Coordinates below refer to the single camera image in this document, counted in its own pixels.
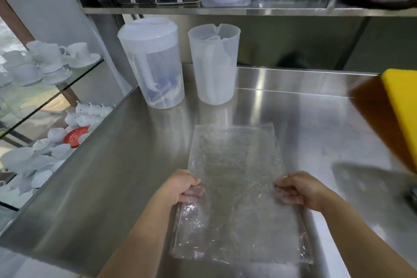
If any person's right hand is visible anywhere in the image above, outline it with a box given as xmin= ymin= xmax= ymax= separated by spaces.
xmin=274 ymin=171 xmax=331 ymax=213

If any person's left hand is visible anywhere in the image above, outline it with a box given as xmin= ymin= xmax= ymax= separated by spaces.
xmin=159 ymin=169 xmax=206 ymax=205

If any clear plastic bag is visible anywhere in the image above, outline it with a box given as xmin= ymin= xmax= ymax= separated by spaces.
xmin=169 ymin=122 xmax=315 ymax=266

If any person's right forearm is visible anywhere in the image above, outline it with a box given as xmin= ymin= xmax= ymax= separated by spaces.
xmin=312 ymin=196 xmax=417 ymax=278

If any yellow cutting board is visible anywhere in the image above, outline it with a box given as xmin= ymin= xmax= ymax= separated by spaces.
xmin=381 ymin=68 xmax=417 ymax=175

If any group of white cups and saucers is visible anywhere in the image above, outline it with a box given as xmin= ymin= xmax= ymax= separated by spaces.
xmin=0 ymin=40 xmax=102 ymax=88

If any translucent plastic pitcher with lid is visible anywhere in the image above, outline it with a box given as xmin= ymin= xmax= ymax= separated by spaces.
xmin=117 ymin=17 xmax=185 ymax=110

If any translucent plastic pitcher without lid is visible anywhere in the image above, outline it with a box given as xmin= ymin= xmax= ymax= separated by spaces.
xmin=188 ymin=23 xmax=241 ymax=106

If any glass shelf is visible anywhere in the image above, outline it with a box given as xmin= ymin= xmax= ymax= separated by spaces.
xmin=0 ymin=56 xmax=106 ymax=141

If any person's left forearm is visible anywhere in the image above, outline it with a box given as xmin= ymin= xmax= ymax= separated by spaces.
xmin=97 ymin=190 xmax=183 ymax=278

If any stainless steel shelf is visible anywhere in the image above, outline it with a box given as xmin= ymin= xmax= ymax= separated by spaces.
xmin=81 ymin=6 xmax=417 ymax=17

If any pile of white teapots and dishes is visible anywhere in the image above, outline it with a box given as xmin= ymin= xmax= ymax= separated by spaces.
xmin=0 ymin=101 xmax=114 ymax=205

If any red saucer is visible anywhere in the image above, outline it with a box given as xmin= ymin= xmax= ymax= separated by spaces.
xmin=63 ymin=126 xmax=90 ymax=148

